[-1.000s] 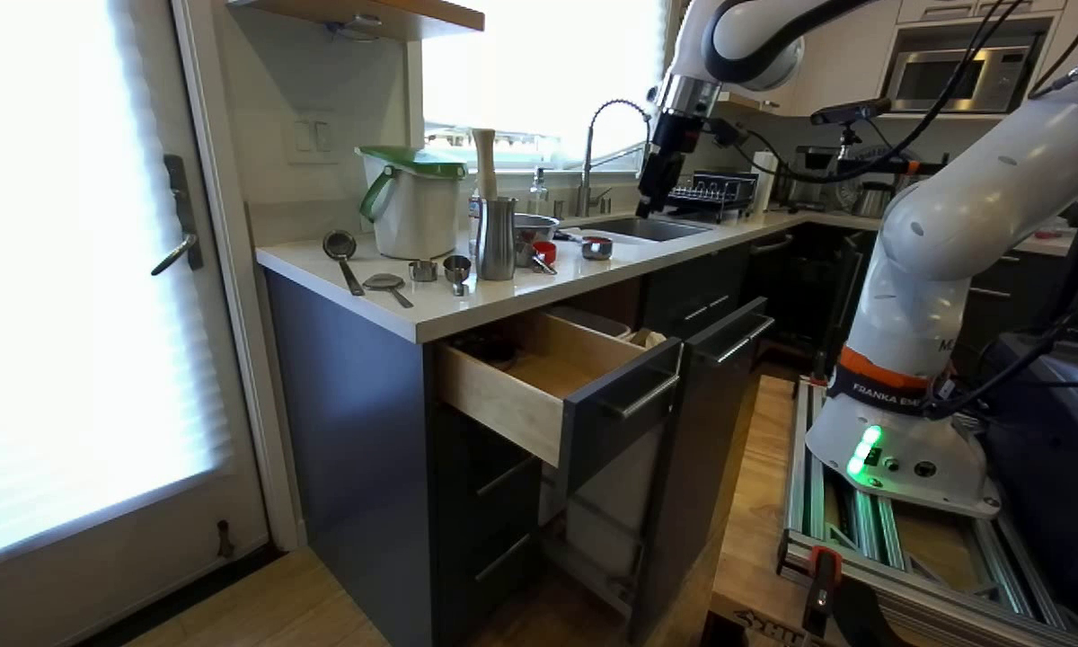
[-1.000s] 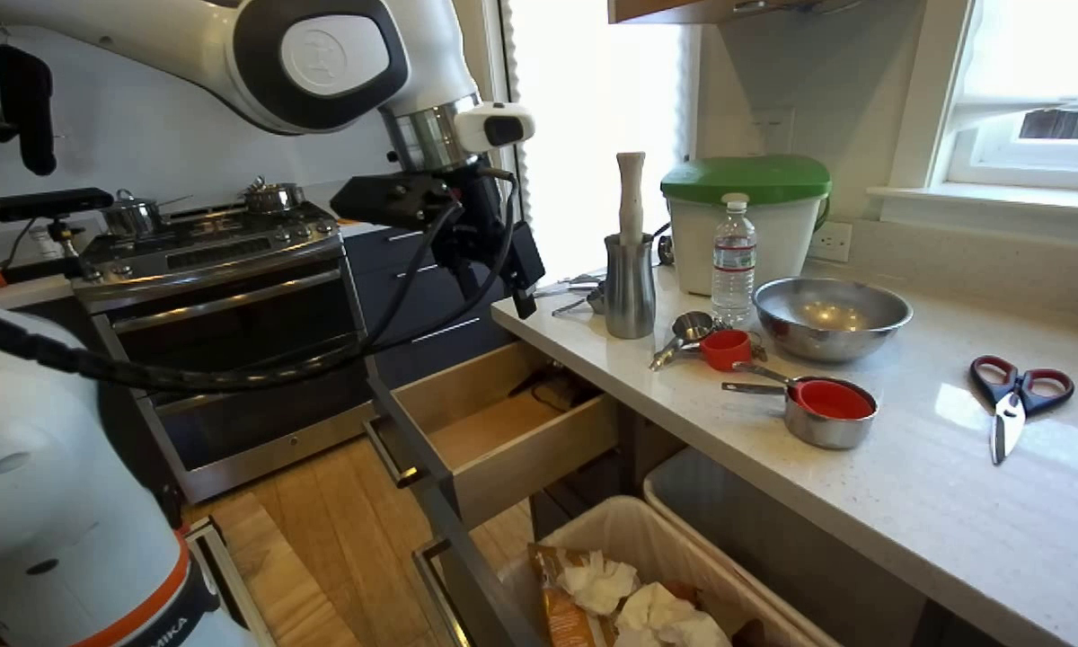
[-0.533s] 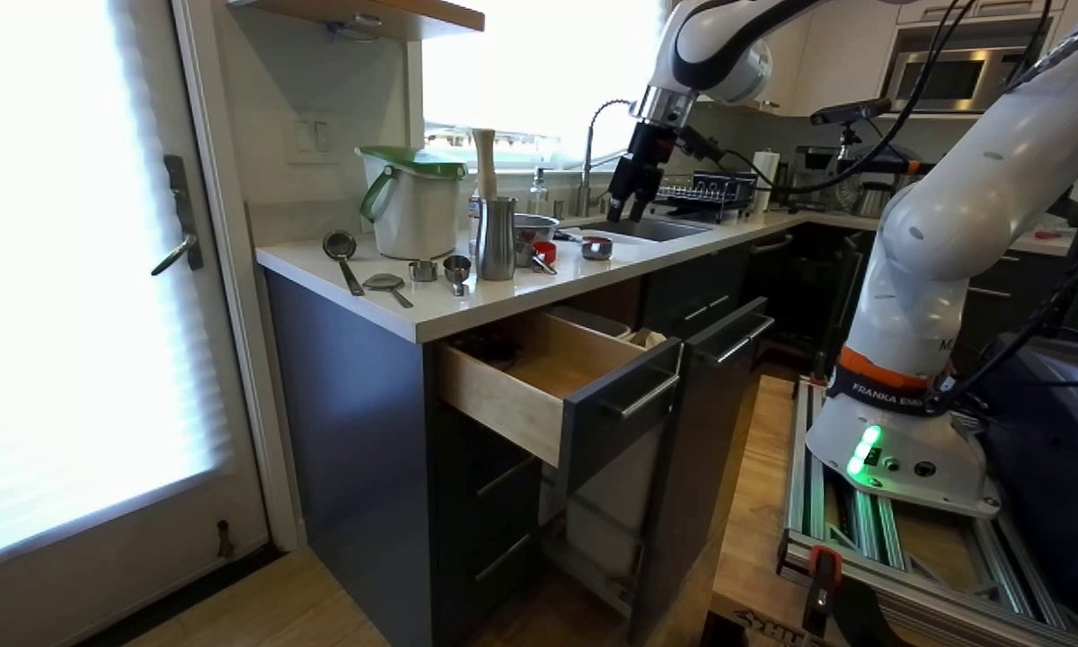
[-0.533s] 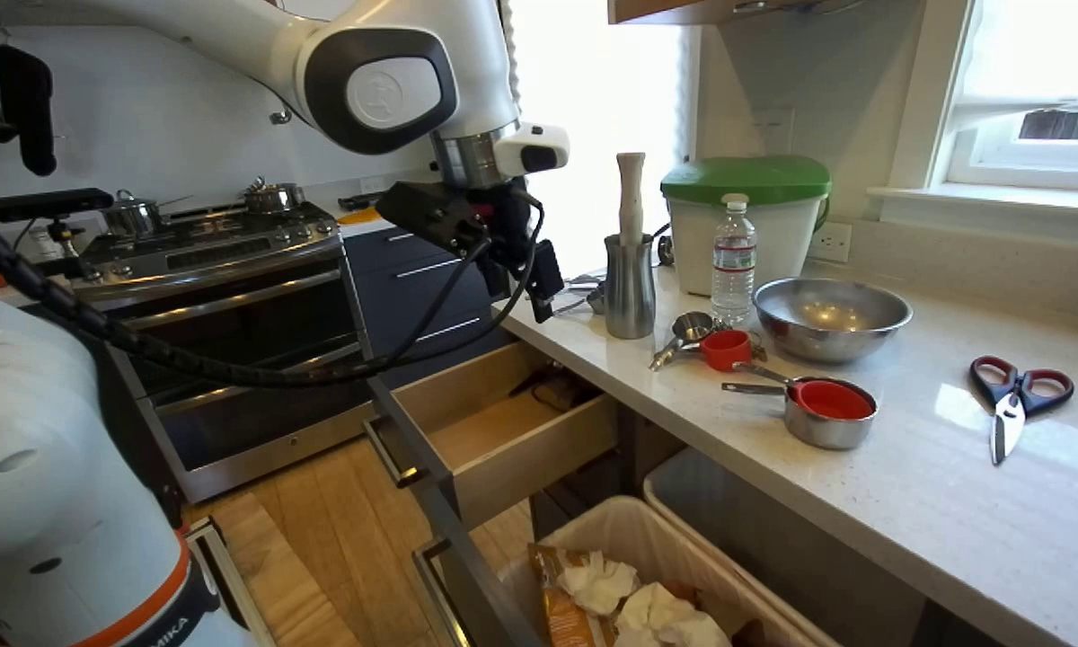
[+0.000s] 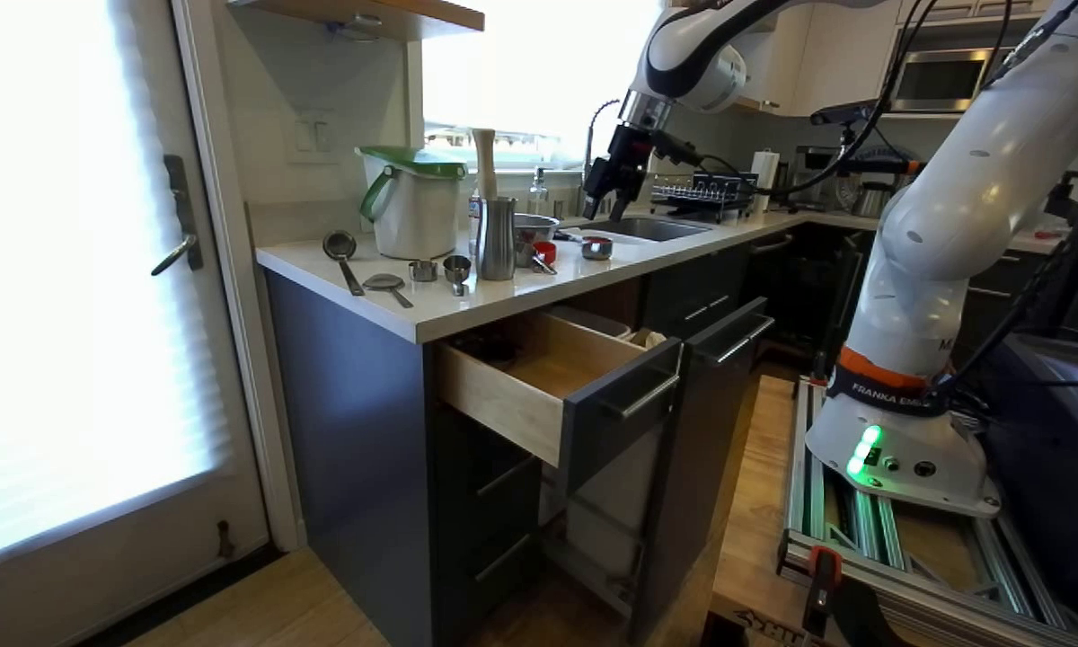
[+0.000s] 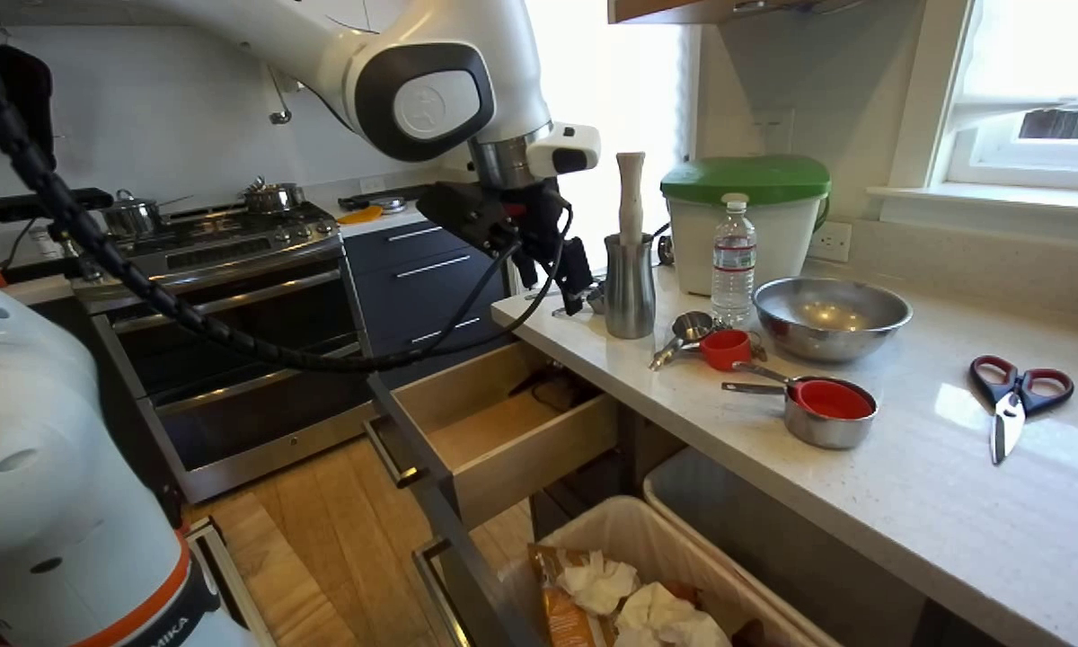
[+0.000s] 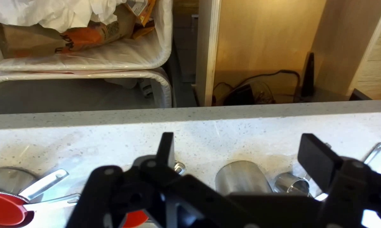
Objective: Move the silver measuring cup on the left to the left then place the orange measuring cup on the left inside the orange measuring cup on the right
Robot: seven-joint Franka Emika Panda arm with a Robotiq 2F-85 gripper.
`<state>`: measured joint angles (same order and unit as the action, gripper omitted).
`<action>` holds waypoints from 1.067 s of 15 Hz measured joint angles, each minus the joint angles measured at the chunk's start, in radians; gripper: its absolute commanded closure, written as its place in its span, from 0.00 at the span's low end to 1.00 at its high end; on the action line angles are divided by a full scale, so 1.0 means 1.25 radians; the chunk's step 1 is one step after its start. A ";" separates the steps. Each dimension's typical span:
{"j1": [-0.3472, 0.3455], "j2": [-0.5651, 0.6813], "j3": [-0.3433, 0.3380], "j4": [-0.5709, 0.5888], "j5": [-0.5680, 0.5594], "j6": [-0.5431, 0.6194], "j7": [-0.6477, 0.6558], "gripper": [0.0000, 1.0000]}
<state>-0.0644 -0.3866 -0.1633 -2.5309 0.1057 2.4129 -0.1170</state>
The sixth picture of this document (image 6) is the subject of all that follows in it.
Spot large orange measuring cup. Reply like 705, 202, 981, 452
788, 379, 880, 424

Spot small orange measuring cup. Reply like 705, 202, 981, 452
696, 327, 794, 384

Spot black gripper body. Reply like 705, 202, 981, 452
488, 184, 583, 290

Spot dark blue counter cabinet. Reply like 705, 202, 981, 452
524, 333, 1009, 647

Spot trash bin white bag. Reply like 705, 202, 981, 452
524, 494, 839, 647

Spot steel cylinder cup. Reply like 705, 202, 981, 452
601, 232, 662, 342

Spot wooden drawer dark front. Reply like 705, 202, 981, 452
367, 339, 623, 533

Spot white bin green lid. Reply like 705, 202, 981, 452
645, 156, 833, 303

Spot white glass door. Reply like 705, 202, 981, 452
524, 0, 699, 290

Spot shiny metal stovetop pot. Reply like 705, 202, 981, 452
243, 178, 304, 224
104, 191, 161, 245

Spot brown printed paper bag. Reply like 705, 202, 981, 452
535, 548, 595, 647

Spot dark blue drawer cabinet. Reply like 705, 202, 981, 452
337, 211, 524, 363

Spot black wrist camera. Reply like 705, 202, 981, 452
412, 178, 517, 247

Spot clear plastic water bottle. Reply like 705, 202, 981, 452
706, 191, 763, 333

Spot crumpled white paper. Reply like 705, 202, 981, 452
553, 550, 640, 621
609, 581, 733, 647

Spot red measuring cup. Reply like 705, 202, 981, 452
720, 374, 880, 452

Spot grey plastic bin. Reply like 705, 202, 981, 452
640, 446, 930, 647

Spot dark pull-out cabinet front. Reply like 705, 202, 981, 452
410, 480, 553, 647

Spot steel stove oven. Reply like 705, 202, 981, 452
68, 178, 381, 506

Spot black bar camera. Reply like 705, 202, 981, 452
0, 184, 117, 228

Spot steel mixing bowl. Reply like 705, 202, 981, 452
752, 272, 915, 366

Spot silver flat-handled measuring cup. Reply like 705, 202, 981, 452
645, 309, 720, 374

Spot red blue handled scissors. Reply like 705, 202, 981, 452
966, 351, 1078, 470

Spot white framed window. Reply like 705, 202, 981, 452
930, 0, 1078, 194

